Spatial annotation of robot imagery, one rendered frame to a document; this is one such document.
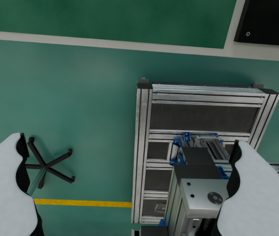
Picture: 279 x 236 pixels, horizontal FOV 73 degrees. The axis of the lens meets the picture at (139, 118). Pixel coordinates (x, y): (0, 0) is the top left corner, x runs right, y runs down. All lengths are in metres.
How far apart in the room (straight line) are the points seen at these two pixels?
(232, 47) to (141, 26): 0.24
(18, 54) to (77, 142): 0.74
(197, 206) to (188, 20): 0.43
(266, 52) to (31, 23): 0.59
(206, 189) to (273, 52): 0.39
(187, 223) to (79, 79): 1.10
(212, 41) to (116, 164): 1.37
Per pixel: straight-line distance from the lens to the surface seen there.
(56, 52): 1.37
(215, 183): 0.55
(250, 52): 0.60
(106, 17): 0.51
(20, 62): 1.49
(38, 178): 1.70
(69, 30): 0.53
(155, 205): 1.77
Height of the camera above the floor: 1.26
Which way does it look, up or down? 61 degrees down
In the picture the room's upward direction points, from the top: 178 degrees clockwise
